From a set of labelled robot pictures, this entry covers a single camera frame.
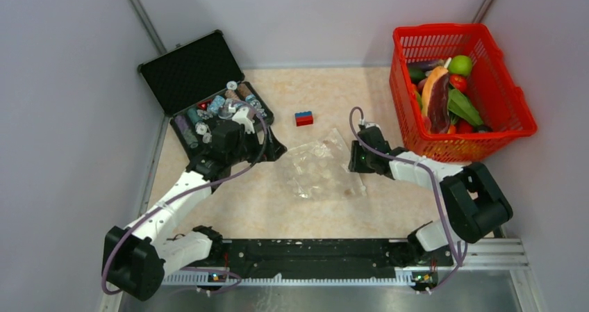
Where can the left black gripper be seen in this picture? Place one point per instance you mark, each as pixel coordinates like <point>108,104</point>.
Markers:
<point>271,151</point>

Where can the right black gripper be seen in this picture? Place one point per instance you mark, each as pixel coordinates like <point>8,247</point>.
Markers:
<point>355,165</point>

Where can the clear zip top bag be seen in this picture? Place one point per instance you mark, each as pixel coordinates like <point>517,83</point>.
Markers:
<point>318,170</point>

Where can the green toy apple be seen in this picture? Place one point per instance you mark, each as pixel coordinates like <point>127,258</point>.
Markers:
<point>461,65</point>

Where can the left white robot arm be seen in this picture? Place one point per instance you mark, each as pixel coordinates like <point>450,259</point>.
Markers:
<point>138,257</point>

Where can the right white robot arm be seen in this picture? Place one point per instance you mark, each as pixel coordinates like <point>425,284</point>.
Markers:
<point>470,203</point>

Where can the black poker chip case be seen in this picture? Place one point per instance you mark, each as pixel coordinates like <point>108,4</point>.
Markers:
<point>191,76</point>

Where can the red blue toy brick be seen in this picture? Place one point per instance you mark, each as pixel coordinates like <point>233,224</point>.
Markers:
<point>304,118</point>

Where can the toy ham slice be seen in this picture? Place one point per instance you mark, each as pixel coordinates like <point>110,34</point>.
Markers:
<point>435,97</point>

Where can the dark green toy vegetable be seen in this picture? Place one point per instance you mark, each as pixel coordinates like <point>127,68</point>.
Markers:
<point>416,75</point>

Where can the green toy leaf vegetable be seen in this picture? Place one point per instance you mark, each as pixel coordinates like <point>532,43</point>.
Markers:
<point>460,105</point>

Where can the purple toy eggplant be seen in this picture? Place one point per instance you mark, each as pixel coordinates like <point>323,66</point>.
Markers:
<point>426,65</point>

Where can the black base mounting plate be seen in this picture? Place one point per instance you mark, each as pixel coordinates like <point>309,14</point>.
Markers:
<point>378,258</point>

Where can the red toy tomato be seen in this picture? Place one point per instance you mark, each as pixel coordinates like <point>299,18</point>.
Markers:
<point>458,82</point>

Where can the red plastic basket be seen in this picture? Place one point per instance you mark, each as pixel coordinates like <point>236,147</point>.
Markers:
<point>486,109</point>

